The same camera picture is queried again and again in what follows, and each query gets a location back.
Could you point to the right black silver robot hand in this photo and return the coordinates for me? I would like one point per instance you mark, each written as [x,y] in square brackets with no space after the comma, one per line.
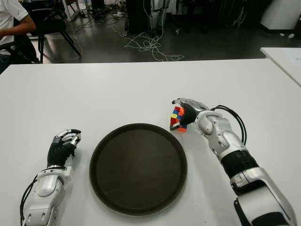
[191,110]

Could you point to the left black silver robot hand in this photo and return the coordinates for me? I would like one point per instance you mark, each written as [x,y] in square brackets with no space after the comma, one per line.
[57,151]

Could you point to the multicoloured Rubik's cube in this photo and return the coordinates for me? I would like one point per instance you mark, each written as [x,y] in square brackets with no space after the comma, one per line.
[175,116]

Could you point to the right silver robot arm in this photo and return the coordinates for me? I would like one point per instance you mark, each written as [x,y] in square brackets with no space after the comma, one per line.
[228,141]

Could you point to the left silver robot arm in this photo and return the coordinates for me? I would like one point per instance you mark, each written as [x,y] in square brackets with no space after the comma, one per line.
[45,186]

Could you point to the dark brown round plate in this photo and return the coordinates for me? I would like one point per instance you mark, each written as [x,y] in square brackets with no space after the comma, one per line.
[138,167]

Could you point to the black wheeled equipment rack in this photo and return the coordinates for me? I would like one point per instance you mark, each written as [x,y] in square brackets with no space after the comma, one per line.
[207,16]

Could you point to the white side table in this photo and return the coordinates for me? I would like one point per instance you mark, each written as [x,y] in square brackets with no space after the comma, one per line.
[284,61]

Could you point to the black office armchair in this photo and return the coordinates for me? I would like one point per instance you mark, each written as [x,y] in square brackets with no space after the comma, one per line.
[28,49]

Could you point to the black cabinet on casters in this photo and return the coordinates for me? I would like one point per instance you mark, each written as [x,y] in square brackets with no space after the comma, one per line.
[137,16]

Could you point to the white power strip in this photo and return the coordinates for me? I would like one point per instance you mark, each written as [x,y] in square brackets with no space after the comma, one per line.
[118,14]

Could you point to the crumpled white paper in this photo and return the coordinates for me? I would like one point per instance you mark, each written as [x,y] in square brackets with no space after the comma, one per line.
[291,36]

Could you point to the black four-legged chair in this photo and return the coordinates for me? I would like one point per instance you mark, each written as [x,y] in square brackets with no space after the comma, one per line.
[51,26]

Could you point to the white machine housing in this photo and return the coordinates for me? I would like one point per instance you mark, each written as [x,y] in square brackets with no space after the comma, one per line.
[282,14]

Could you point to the seated person in white shirt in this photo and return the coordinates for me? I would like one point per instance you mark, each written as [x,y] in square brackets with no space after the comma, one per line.
[9,14]

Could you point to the white desk frame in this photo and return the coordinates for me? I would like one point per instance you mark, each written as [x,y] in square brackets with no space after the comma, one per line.
[74,13]

